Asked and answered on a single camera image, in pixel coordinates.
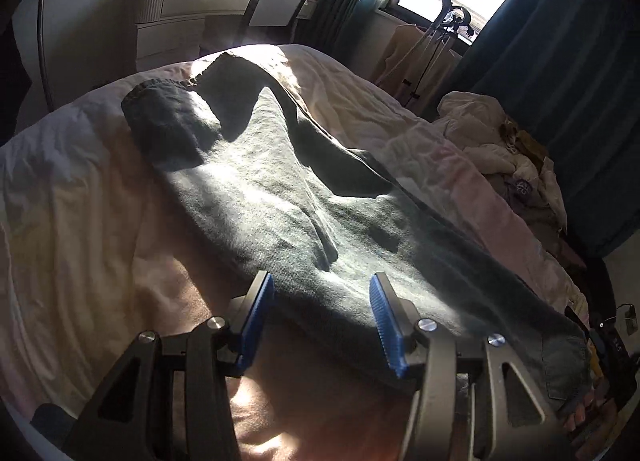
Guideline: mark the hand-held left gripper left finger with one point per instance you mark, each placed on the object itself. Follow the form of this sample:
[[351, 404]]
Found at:
[[255, 321]]

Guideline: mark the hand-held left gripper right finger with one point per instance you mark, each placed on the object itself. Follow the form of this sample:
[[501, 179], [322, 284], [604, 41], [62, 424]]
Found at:
[[387, 326]]

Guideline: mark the blue denim pants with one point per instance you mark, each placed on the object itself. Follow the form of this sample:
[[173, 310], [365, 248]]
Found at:
[[280, 191]]

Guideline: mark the person's right hand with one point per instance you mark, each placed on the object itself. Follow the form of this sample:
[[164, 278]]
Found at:
[[580, 411]]

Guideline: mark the purple cap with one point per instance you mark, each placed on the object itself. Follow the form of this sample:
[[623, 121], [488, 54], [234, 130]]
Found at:
[[522, 188]]

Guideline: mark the pink and white bed blanket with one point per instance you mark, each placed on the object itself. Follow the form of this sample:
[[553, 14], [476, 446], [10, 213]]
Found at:
[[75, 201]]

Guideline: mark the cream padded jacket pile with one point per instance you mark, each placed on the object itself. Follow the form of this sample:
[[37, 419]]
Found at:
[[475, 126]]

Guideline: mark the mustard yellow garment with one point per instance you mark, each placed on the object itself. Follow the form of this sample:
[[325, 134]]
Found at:
[[525, 141]]

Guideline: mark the beige sweater on hanger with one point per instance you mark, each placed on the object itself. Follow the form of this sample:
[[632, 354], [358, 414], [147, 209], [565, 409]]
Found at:
[[400, 56]]

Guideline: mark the wide teal curtain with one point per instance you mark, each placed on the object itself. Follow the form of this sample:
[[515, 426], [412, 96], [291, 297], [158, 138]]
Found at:
[[550, 66]]

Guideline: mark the garment steamer stand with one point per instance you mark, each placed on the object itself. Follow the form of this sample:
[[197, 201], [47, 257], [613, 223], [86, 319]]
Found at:
[[435, 41]]

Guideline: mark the white dresser desk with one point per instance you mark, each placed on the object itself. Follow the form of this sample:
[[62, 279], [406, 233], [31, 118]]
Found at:
[[170, 21]]

